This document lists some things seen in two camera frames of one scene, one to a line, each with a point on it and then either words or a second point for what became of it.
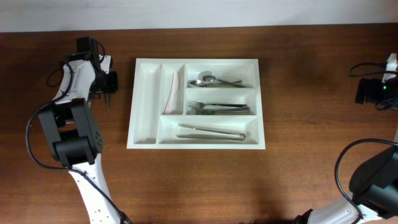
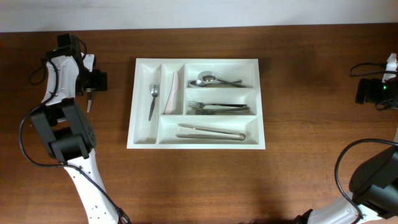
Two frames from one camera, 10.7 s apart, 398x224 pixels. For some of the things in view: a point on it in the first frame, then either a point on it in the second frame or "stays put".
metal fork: (194, 104) stays put
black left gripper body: (109, 91) → (92, 83)
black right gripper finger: (364, 84) stays put
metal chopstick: (214, 130) stays put
